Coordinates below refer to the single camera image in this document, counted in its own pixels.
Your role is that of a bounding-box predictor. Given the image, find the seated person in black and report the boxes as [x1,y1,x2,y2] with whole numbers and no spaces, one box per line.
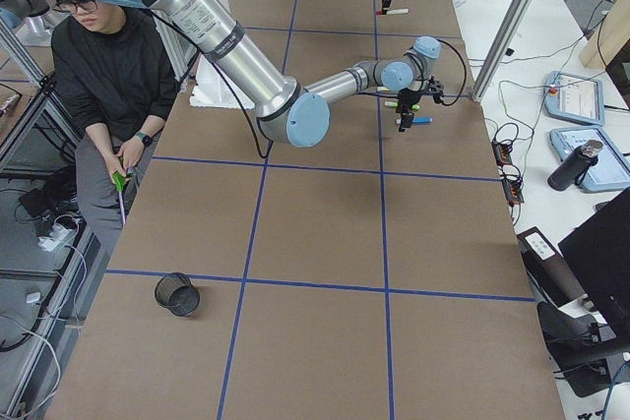
[51,0,179,254]

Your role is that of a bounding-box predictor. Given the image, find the blue marker pen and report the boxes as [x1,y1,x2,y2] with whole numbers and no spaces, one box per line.
[396,117,433,125]

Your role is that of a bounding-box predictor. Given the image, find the teach pendant tablet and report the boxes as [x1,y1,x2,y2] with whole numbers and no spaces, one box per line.
[547,125,629,193]
[543,71,605,125]

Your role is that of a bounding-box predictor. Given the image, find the red marker pen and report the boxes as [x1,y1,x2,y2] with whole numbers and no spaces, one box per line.
[375,8,410,17]

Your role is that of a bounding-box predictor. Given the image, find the lower teach pendant tablet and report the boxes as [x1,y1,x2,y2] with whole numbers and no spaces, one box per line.
[547,125,629,193]

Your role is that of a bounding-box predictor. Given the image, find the green marker pen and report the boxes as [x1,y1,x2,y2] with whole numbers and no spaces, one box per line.
[384,101,420,111]

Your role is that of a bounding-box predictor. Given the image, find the black water bottle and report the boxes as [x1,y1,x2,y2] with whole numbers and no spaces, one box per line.
[547,140,603,191]

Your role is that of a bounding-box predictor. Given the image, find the black monitor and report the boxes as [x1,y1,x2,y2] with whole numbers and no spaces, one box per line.
[559,190,629,334]

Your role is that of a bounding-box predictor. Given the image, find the aluminium frame post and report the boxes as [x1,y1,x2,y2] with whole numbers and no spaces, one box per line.
[471,0,532,102]

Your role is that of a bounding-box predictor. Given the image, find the black mesh cup near right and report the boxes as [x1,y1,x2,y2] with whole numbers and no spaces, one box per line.
[154,272,201,317]

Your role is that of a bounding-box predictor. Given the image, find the upper teach pendant tablet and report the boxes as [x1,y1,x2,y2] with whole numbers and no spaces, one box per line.
[543,71,605,125]

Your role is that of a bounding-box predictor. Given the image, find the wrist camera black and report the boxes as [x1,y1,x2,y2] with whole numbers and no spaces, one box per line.
[422,77,444,104]

